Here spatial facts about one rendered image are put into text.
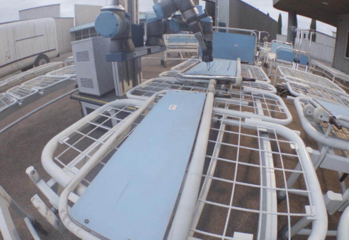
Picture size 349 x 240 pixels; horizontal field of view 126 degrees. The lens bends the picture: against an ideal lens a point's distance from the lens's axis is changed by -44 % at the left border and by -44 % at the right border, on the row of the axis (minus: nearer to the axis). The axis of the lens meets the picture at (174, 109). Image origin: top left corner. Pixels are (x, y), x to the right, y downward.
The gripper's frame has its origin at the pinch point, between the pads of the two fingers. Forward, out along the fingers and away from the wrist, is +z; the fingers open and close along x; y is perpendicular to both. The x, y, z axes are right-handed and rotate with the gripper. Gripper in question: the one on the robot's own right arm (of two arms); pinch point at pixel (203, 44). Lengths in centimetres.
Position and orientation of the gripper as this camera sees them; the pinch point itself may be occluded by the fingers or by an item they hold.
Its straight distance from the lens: 95.1
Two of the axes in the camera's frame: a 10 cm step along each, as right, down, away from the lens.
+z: 4.2, 8.1, 4.1
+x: -2.3, 5.4, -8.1
